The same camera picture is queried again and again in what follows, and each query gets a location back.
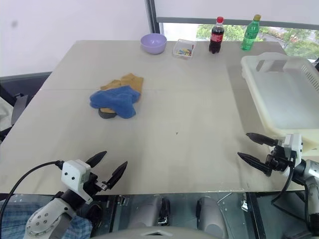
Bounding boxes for green bottle with yellow cap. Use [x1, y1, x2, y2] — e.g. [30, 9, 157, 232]
[240, 14, 262, 51]

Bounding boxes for purple plastic bowl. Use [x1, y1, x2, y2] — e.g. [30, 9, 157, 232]
[140, 33, 167, 55]

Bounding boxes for blue plaid cloth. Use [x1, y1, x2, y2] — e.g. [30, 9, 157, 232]
[0, 199, 93, 239]

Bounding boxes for colourful small pieces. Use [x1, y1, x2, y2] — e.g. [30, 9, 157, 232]
[176, 44, 195, 56]

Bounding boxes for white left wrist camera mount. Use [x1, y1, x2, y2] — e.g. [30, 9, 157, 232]
[61, 159, 94, 204]

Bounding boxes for white roller blind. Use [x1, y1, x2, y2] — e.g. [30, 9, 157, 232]
[154, 0, 319, 27]

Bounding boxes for cola bottle with red cap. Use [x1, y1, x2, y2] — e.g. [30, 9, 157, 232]
[208, 16, 225, 54]

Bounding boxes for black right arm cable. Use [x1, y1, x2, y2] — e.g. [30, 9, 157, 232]
[271, 159, 315, 233]

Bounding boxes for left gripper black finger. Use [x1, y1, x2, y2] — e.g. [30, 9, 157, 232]
[104, 161, 129, 191]
[85, 150, 108, 169]

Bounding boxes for small clear plastic container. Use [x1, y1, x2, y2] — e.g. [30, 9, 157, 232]
[171, 39, 198, 60]

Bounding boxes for grey window frame post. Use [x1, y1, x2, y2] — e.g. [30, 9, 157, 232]
[145, 0, 164, 34]

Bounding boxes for grey rounded robot foot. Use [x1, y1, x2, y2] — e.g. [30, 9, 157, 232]
[128, 195, 171, 228]
[195, 196, 229, 239]

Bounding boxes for white plastic basket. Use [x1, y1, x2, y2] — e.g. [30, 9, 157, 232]
[240, 52, 319, 150]

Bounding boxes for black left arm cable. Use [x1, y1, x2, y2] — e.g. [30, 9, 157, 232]
[0, 160, 65, 221]

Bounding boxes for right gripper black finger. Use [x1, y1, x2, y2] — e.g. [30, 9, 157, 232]
[237, 152, 273, 177]
[246, 132, 279, 148]

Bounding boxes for grey robot torso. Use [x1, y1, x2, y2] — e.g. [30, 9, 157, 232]
[89, 225, 213, 239]

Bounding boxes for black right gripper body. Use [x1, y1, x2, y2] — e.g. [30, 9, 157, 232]
[265, 145, 294, 173]

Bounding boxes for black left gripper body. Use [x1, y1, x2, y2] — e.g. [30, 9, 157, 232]
[83, 172, 112, 199]

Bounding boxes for dark grey chair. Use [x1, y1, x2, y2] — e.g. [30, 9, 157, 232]
[0, 71, 52, 144]

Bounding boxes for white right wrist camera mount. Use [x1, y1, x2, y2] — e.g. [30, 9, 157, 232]
[280, 133, 305, 173]

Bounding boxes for grey round pad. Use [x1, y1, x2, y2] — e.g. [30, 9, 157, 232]
[98, 109, 118, 121]

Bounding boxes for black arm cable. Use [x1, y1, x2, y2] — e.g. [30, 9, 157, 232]
[0, 160, 65, 221]
[271, 159, 315, 233]

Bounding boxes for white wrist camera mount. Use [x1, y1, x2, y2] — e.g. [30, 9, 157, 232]
[61, 159, 94, 204]
[280, 133, 305, 173]

